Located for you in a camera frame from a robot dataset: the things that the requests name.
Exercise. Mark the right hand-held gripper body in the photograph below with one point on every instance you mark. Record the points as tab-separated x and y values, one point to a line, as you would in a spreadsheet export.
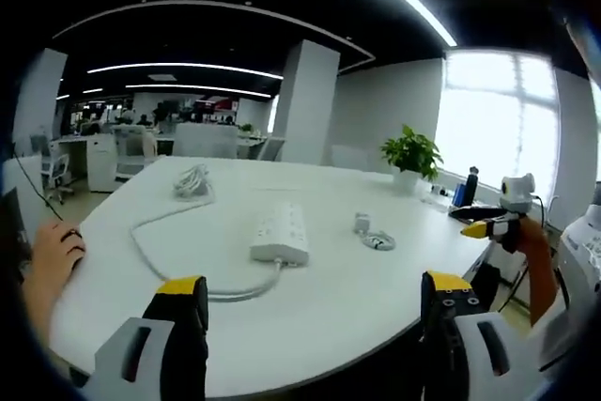
516	192

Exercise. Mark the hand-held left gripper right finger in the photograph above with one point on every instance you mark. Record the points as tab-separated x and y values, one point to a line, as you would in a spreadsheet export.
462	349

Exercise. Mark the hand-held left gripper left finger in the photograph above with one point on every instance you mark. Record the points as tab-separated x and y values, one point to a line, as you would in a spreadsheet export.
155	349

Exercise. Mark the white charger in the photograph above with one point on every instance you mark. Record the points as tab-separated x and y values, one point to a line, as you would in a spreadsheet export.
362	222

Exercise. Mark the white power strip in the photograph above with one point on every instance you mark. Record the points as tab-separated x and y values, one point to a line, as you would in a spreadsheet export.
282	234

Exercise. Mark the white desk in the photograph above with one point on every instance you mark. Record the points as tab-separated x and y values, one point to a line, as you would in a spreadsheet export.
328	307

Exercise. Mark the white desk partition panel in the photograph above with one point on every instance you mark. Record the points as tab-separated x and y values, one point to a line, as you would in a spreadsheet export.
205	140

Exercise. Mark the black flat tray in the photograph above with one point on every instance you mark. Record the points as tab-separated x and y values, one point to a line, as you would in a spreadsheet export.
474	213

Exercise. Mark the blue container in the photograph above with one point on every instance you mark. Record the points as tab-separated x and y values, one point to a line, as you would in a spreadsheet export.
459	194

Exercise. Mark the dark water bottle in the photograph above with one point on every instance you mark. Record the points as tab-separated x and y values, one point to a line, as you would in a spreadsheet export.
471	187

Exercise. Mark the large bright window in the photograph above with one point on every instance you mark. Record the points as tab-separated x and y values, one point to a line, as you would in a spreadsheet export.
497	124

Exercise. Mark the white chest device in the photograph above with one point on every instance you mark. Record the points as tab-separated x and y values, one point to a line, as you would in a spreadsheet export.
582	246

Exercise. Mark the green potted plant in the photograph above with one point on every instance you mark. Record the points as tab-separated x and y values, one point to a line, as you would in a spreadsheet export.
411	152

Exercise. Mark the white drawer cabinet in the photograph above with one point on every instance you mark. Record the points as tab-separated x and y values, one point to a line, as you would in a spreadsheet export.
101	164

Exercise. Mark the white mesh office chair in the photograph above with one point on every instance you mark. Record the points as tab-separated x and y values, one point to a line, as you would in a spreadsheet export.
56	171

